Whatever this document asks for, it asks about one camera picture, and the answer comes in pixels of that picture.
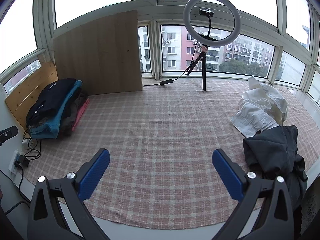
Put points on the black gooseneck phone clip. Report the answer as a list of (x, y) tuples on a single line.
[(206, 12)]

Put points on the large light wooden board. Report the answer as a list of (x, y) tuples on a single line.
[(100, 55)]

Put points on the pink folded garment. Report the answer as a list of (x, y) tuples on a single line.
[(81, 112)]

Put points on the white shirt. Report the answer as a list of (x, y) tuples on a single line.
[(252, 117)]

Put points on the stack of folded clothes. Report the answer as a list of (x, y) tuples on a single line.
[(57, 120)]

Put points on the navy folded garment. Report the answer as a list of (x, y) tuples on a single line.
[(50, 97)]

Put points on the knotty pine board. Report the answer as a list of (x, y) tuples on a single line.
[(27, 90)]

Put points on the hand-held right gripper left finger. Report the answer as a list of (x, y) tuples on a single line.
[(95, 172)]

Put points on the black tripod stand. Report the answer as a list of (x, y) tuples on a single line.
[(204, 75)]

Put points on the grey folded garment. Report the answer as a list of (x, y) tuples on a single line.
[(72, 115)]

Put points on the dark grey pants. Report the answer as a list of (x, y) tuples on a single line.
[(275, 150)]

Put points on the pink plaid blanket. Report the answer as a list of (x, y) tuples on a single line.
[(162, 130)]

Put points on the black plug adapter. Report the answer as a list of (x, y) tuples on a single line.
[(23, 161)]

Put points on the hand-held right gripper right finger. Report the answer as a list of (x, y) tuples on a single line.
[(227, 175)]

